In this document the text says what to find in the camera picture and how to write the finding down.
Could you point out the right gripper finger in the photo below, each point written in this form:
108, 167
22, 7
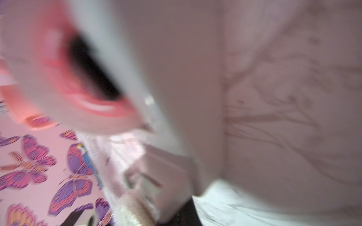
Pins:
187, 216

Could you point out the blue work glove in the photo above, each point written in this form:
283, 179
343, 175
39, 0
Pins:
90, 164

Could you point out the pink watering can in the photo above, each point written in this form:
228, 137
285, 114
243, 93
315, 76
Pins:
19, 106

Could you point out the clear bubble wrap sheet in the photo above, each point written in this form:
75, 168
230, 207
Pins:
129, 211

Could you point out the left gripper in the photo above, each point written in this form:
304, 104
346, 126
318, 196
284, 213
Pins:
80, 218

